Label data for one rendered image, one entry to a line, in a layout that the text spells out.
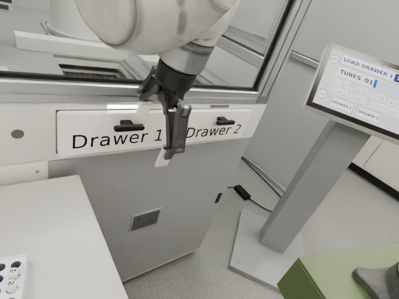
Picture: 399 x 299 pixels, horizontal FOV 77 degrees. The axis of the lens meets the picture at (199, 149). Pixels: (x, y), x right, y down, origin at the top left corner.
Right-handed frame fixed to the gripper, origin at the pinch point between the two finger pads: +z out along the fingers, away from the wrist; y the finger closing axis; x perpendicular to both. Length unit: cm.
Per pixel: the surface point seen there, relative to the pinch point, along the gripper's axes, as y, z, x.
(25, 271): -18.1, 6.6, 26.5
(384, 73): 2, -26, -101
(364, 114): -7, -12, -89
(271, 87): 12, -9, -50
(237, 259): -21, 84, -71
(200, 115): 8.2, 0.2, -20.3
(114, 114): 8.5, -0.8, 6.0
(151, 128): 7.6, 3.5, -4.6
